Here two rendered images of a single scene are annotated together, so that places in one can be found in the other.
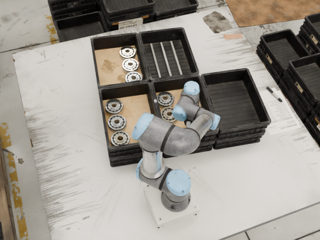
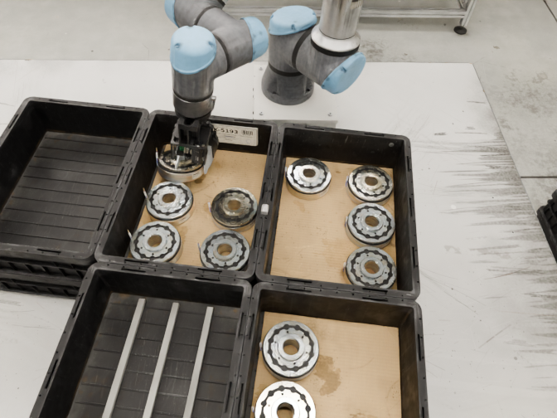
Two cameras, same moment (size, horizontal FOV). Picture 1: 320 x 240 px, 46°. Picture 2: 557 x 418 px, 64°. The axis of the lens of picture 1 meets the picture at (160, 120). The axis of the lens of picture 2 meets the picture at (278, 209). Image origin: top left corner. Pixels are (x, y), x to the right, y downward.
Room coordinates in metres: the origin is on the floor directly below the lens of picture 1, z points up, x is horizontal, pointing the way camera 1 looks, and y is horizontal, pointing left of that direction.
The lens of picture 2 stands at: (1.67, 0.23, 1.67)
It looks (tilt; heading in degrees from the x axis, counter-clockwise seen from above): 56 degrees down; 200
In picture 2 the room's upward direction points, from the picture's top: 3 degrees clockwise
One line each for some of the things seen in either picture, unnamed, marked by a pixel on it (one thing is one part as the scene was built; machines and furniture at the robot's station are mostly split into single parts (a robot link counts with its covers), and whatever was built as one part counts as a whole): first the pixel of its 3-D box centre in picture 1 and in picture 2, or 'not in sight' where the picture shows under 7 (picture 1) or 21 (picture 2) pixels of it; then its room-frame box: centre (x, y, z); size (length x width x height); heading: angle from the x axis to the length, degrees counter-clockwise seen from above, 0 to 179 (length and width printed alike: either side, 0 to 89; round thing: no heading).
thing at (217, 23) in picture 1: (216, 21); not in sight; (2.15, -0.36, 0.71); 0.22 x 0.19 x 0.01; 24
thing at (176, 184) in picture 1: (176, 184); (293, 37); (0.72, -0.11, 0.97); 0.13 x 0.12 x 0.14; 67
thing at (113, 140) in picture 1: (120, 138); (370, 182); (1.00, 0.20, 0.86); 0.10 x 0.10 x 0.01
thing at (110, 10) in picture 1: (127, 17); not in sight; (2.49, 0.36, 0.37); 0.40 x 0.30 x 0.45; 114
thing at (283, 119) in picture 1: (274, 110); not in sight; (1.39, -0.72, 0.70); 0.33 x 0.23 x 0.01; 24
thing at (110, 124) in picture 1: (116, 122); (371, 222); (1.11, 0.24, 0.86); 0.10 x 0.10 x 0.01
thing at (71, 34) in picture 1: (83, 37); not in sight; (2.32, 0.72, 0.26); 0.40 x 0.30 x 0.23; 114
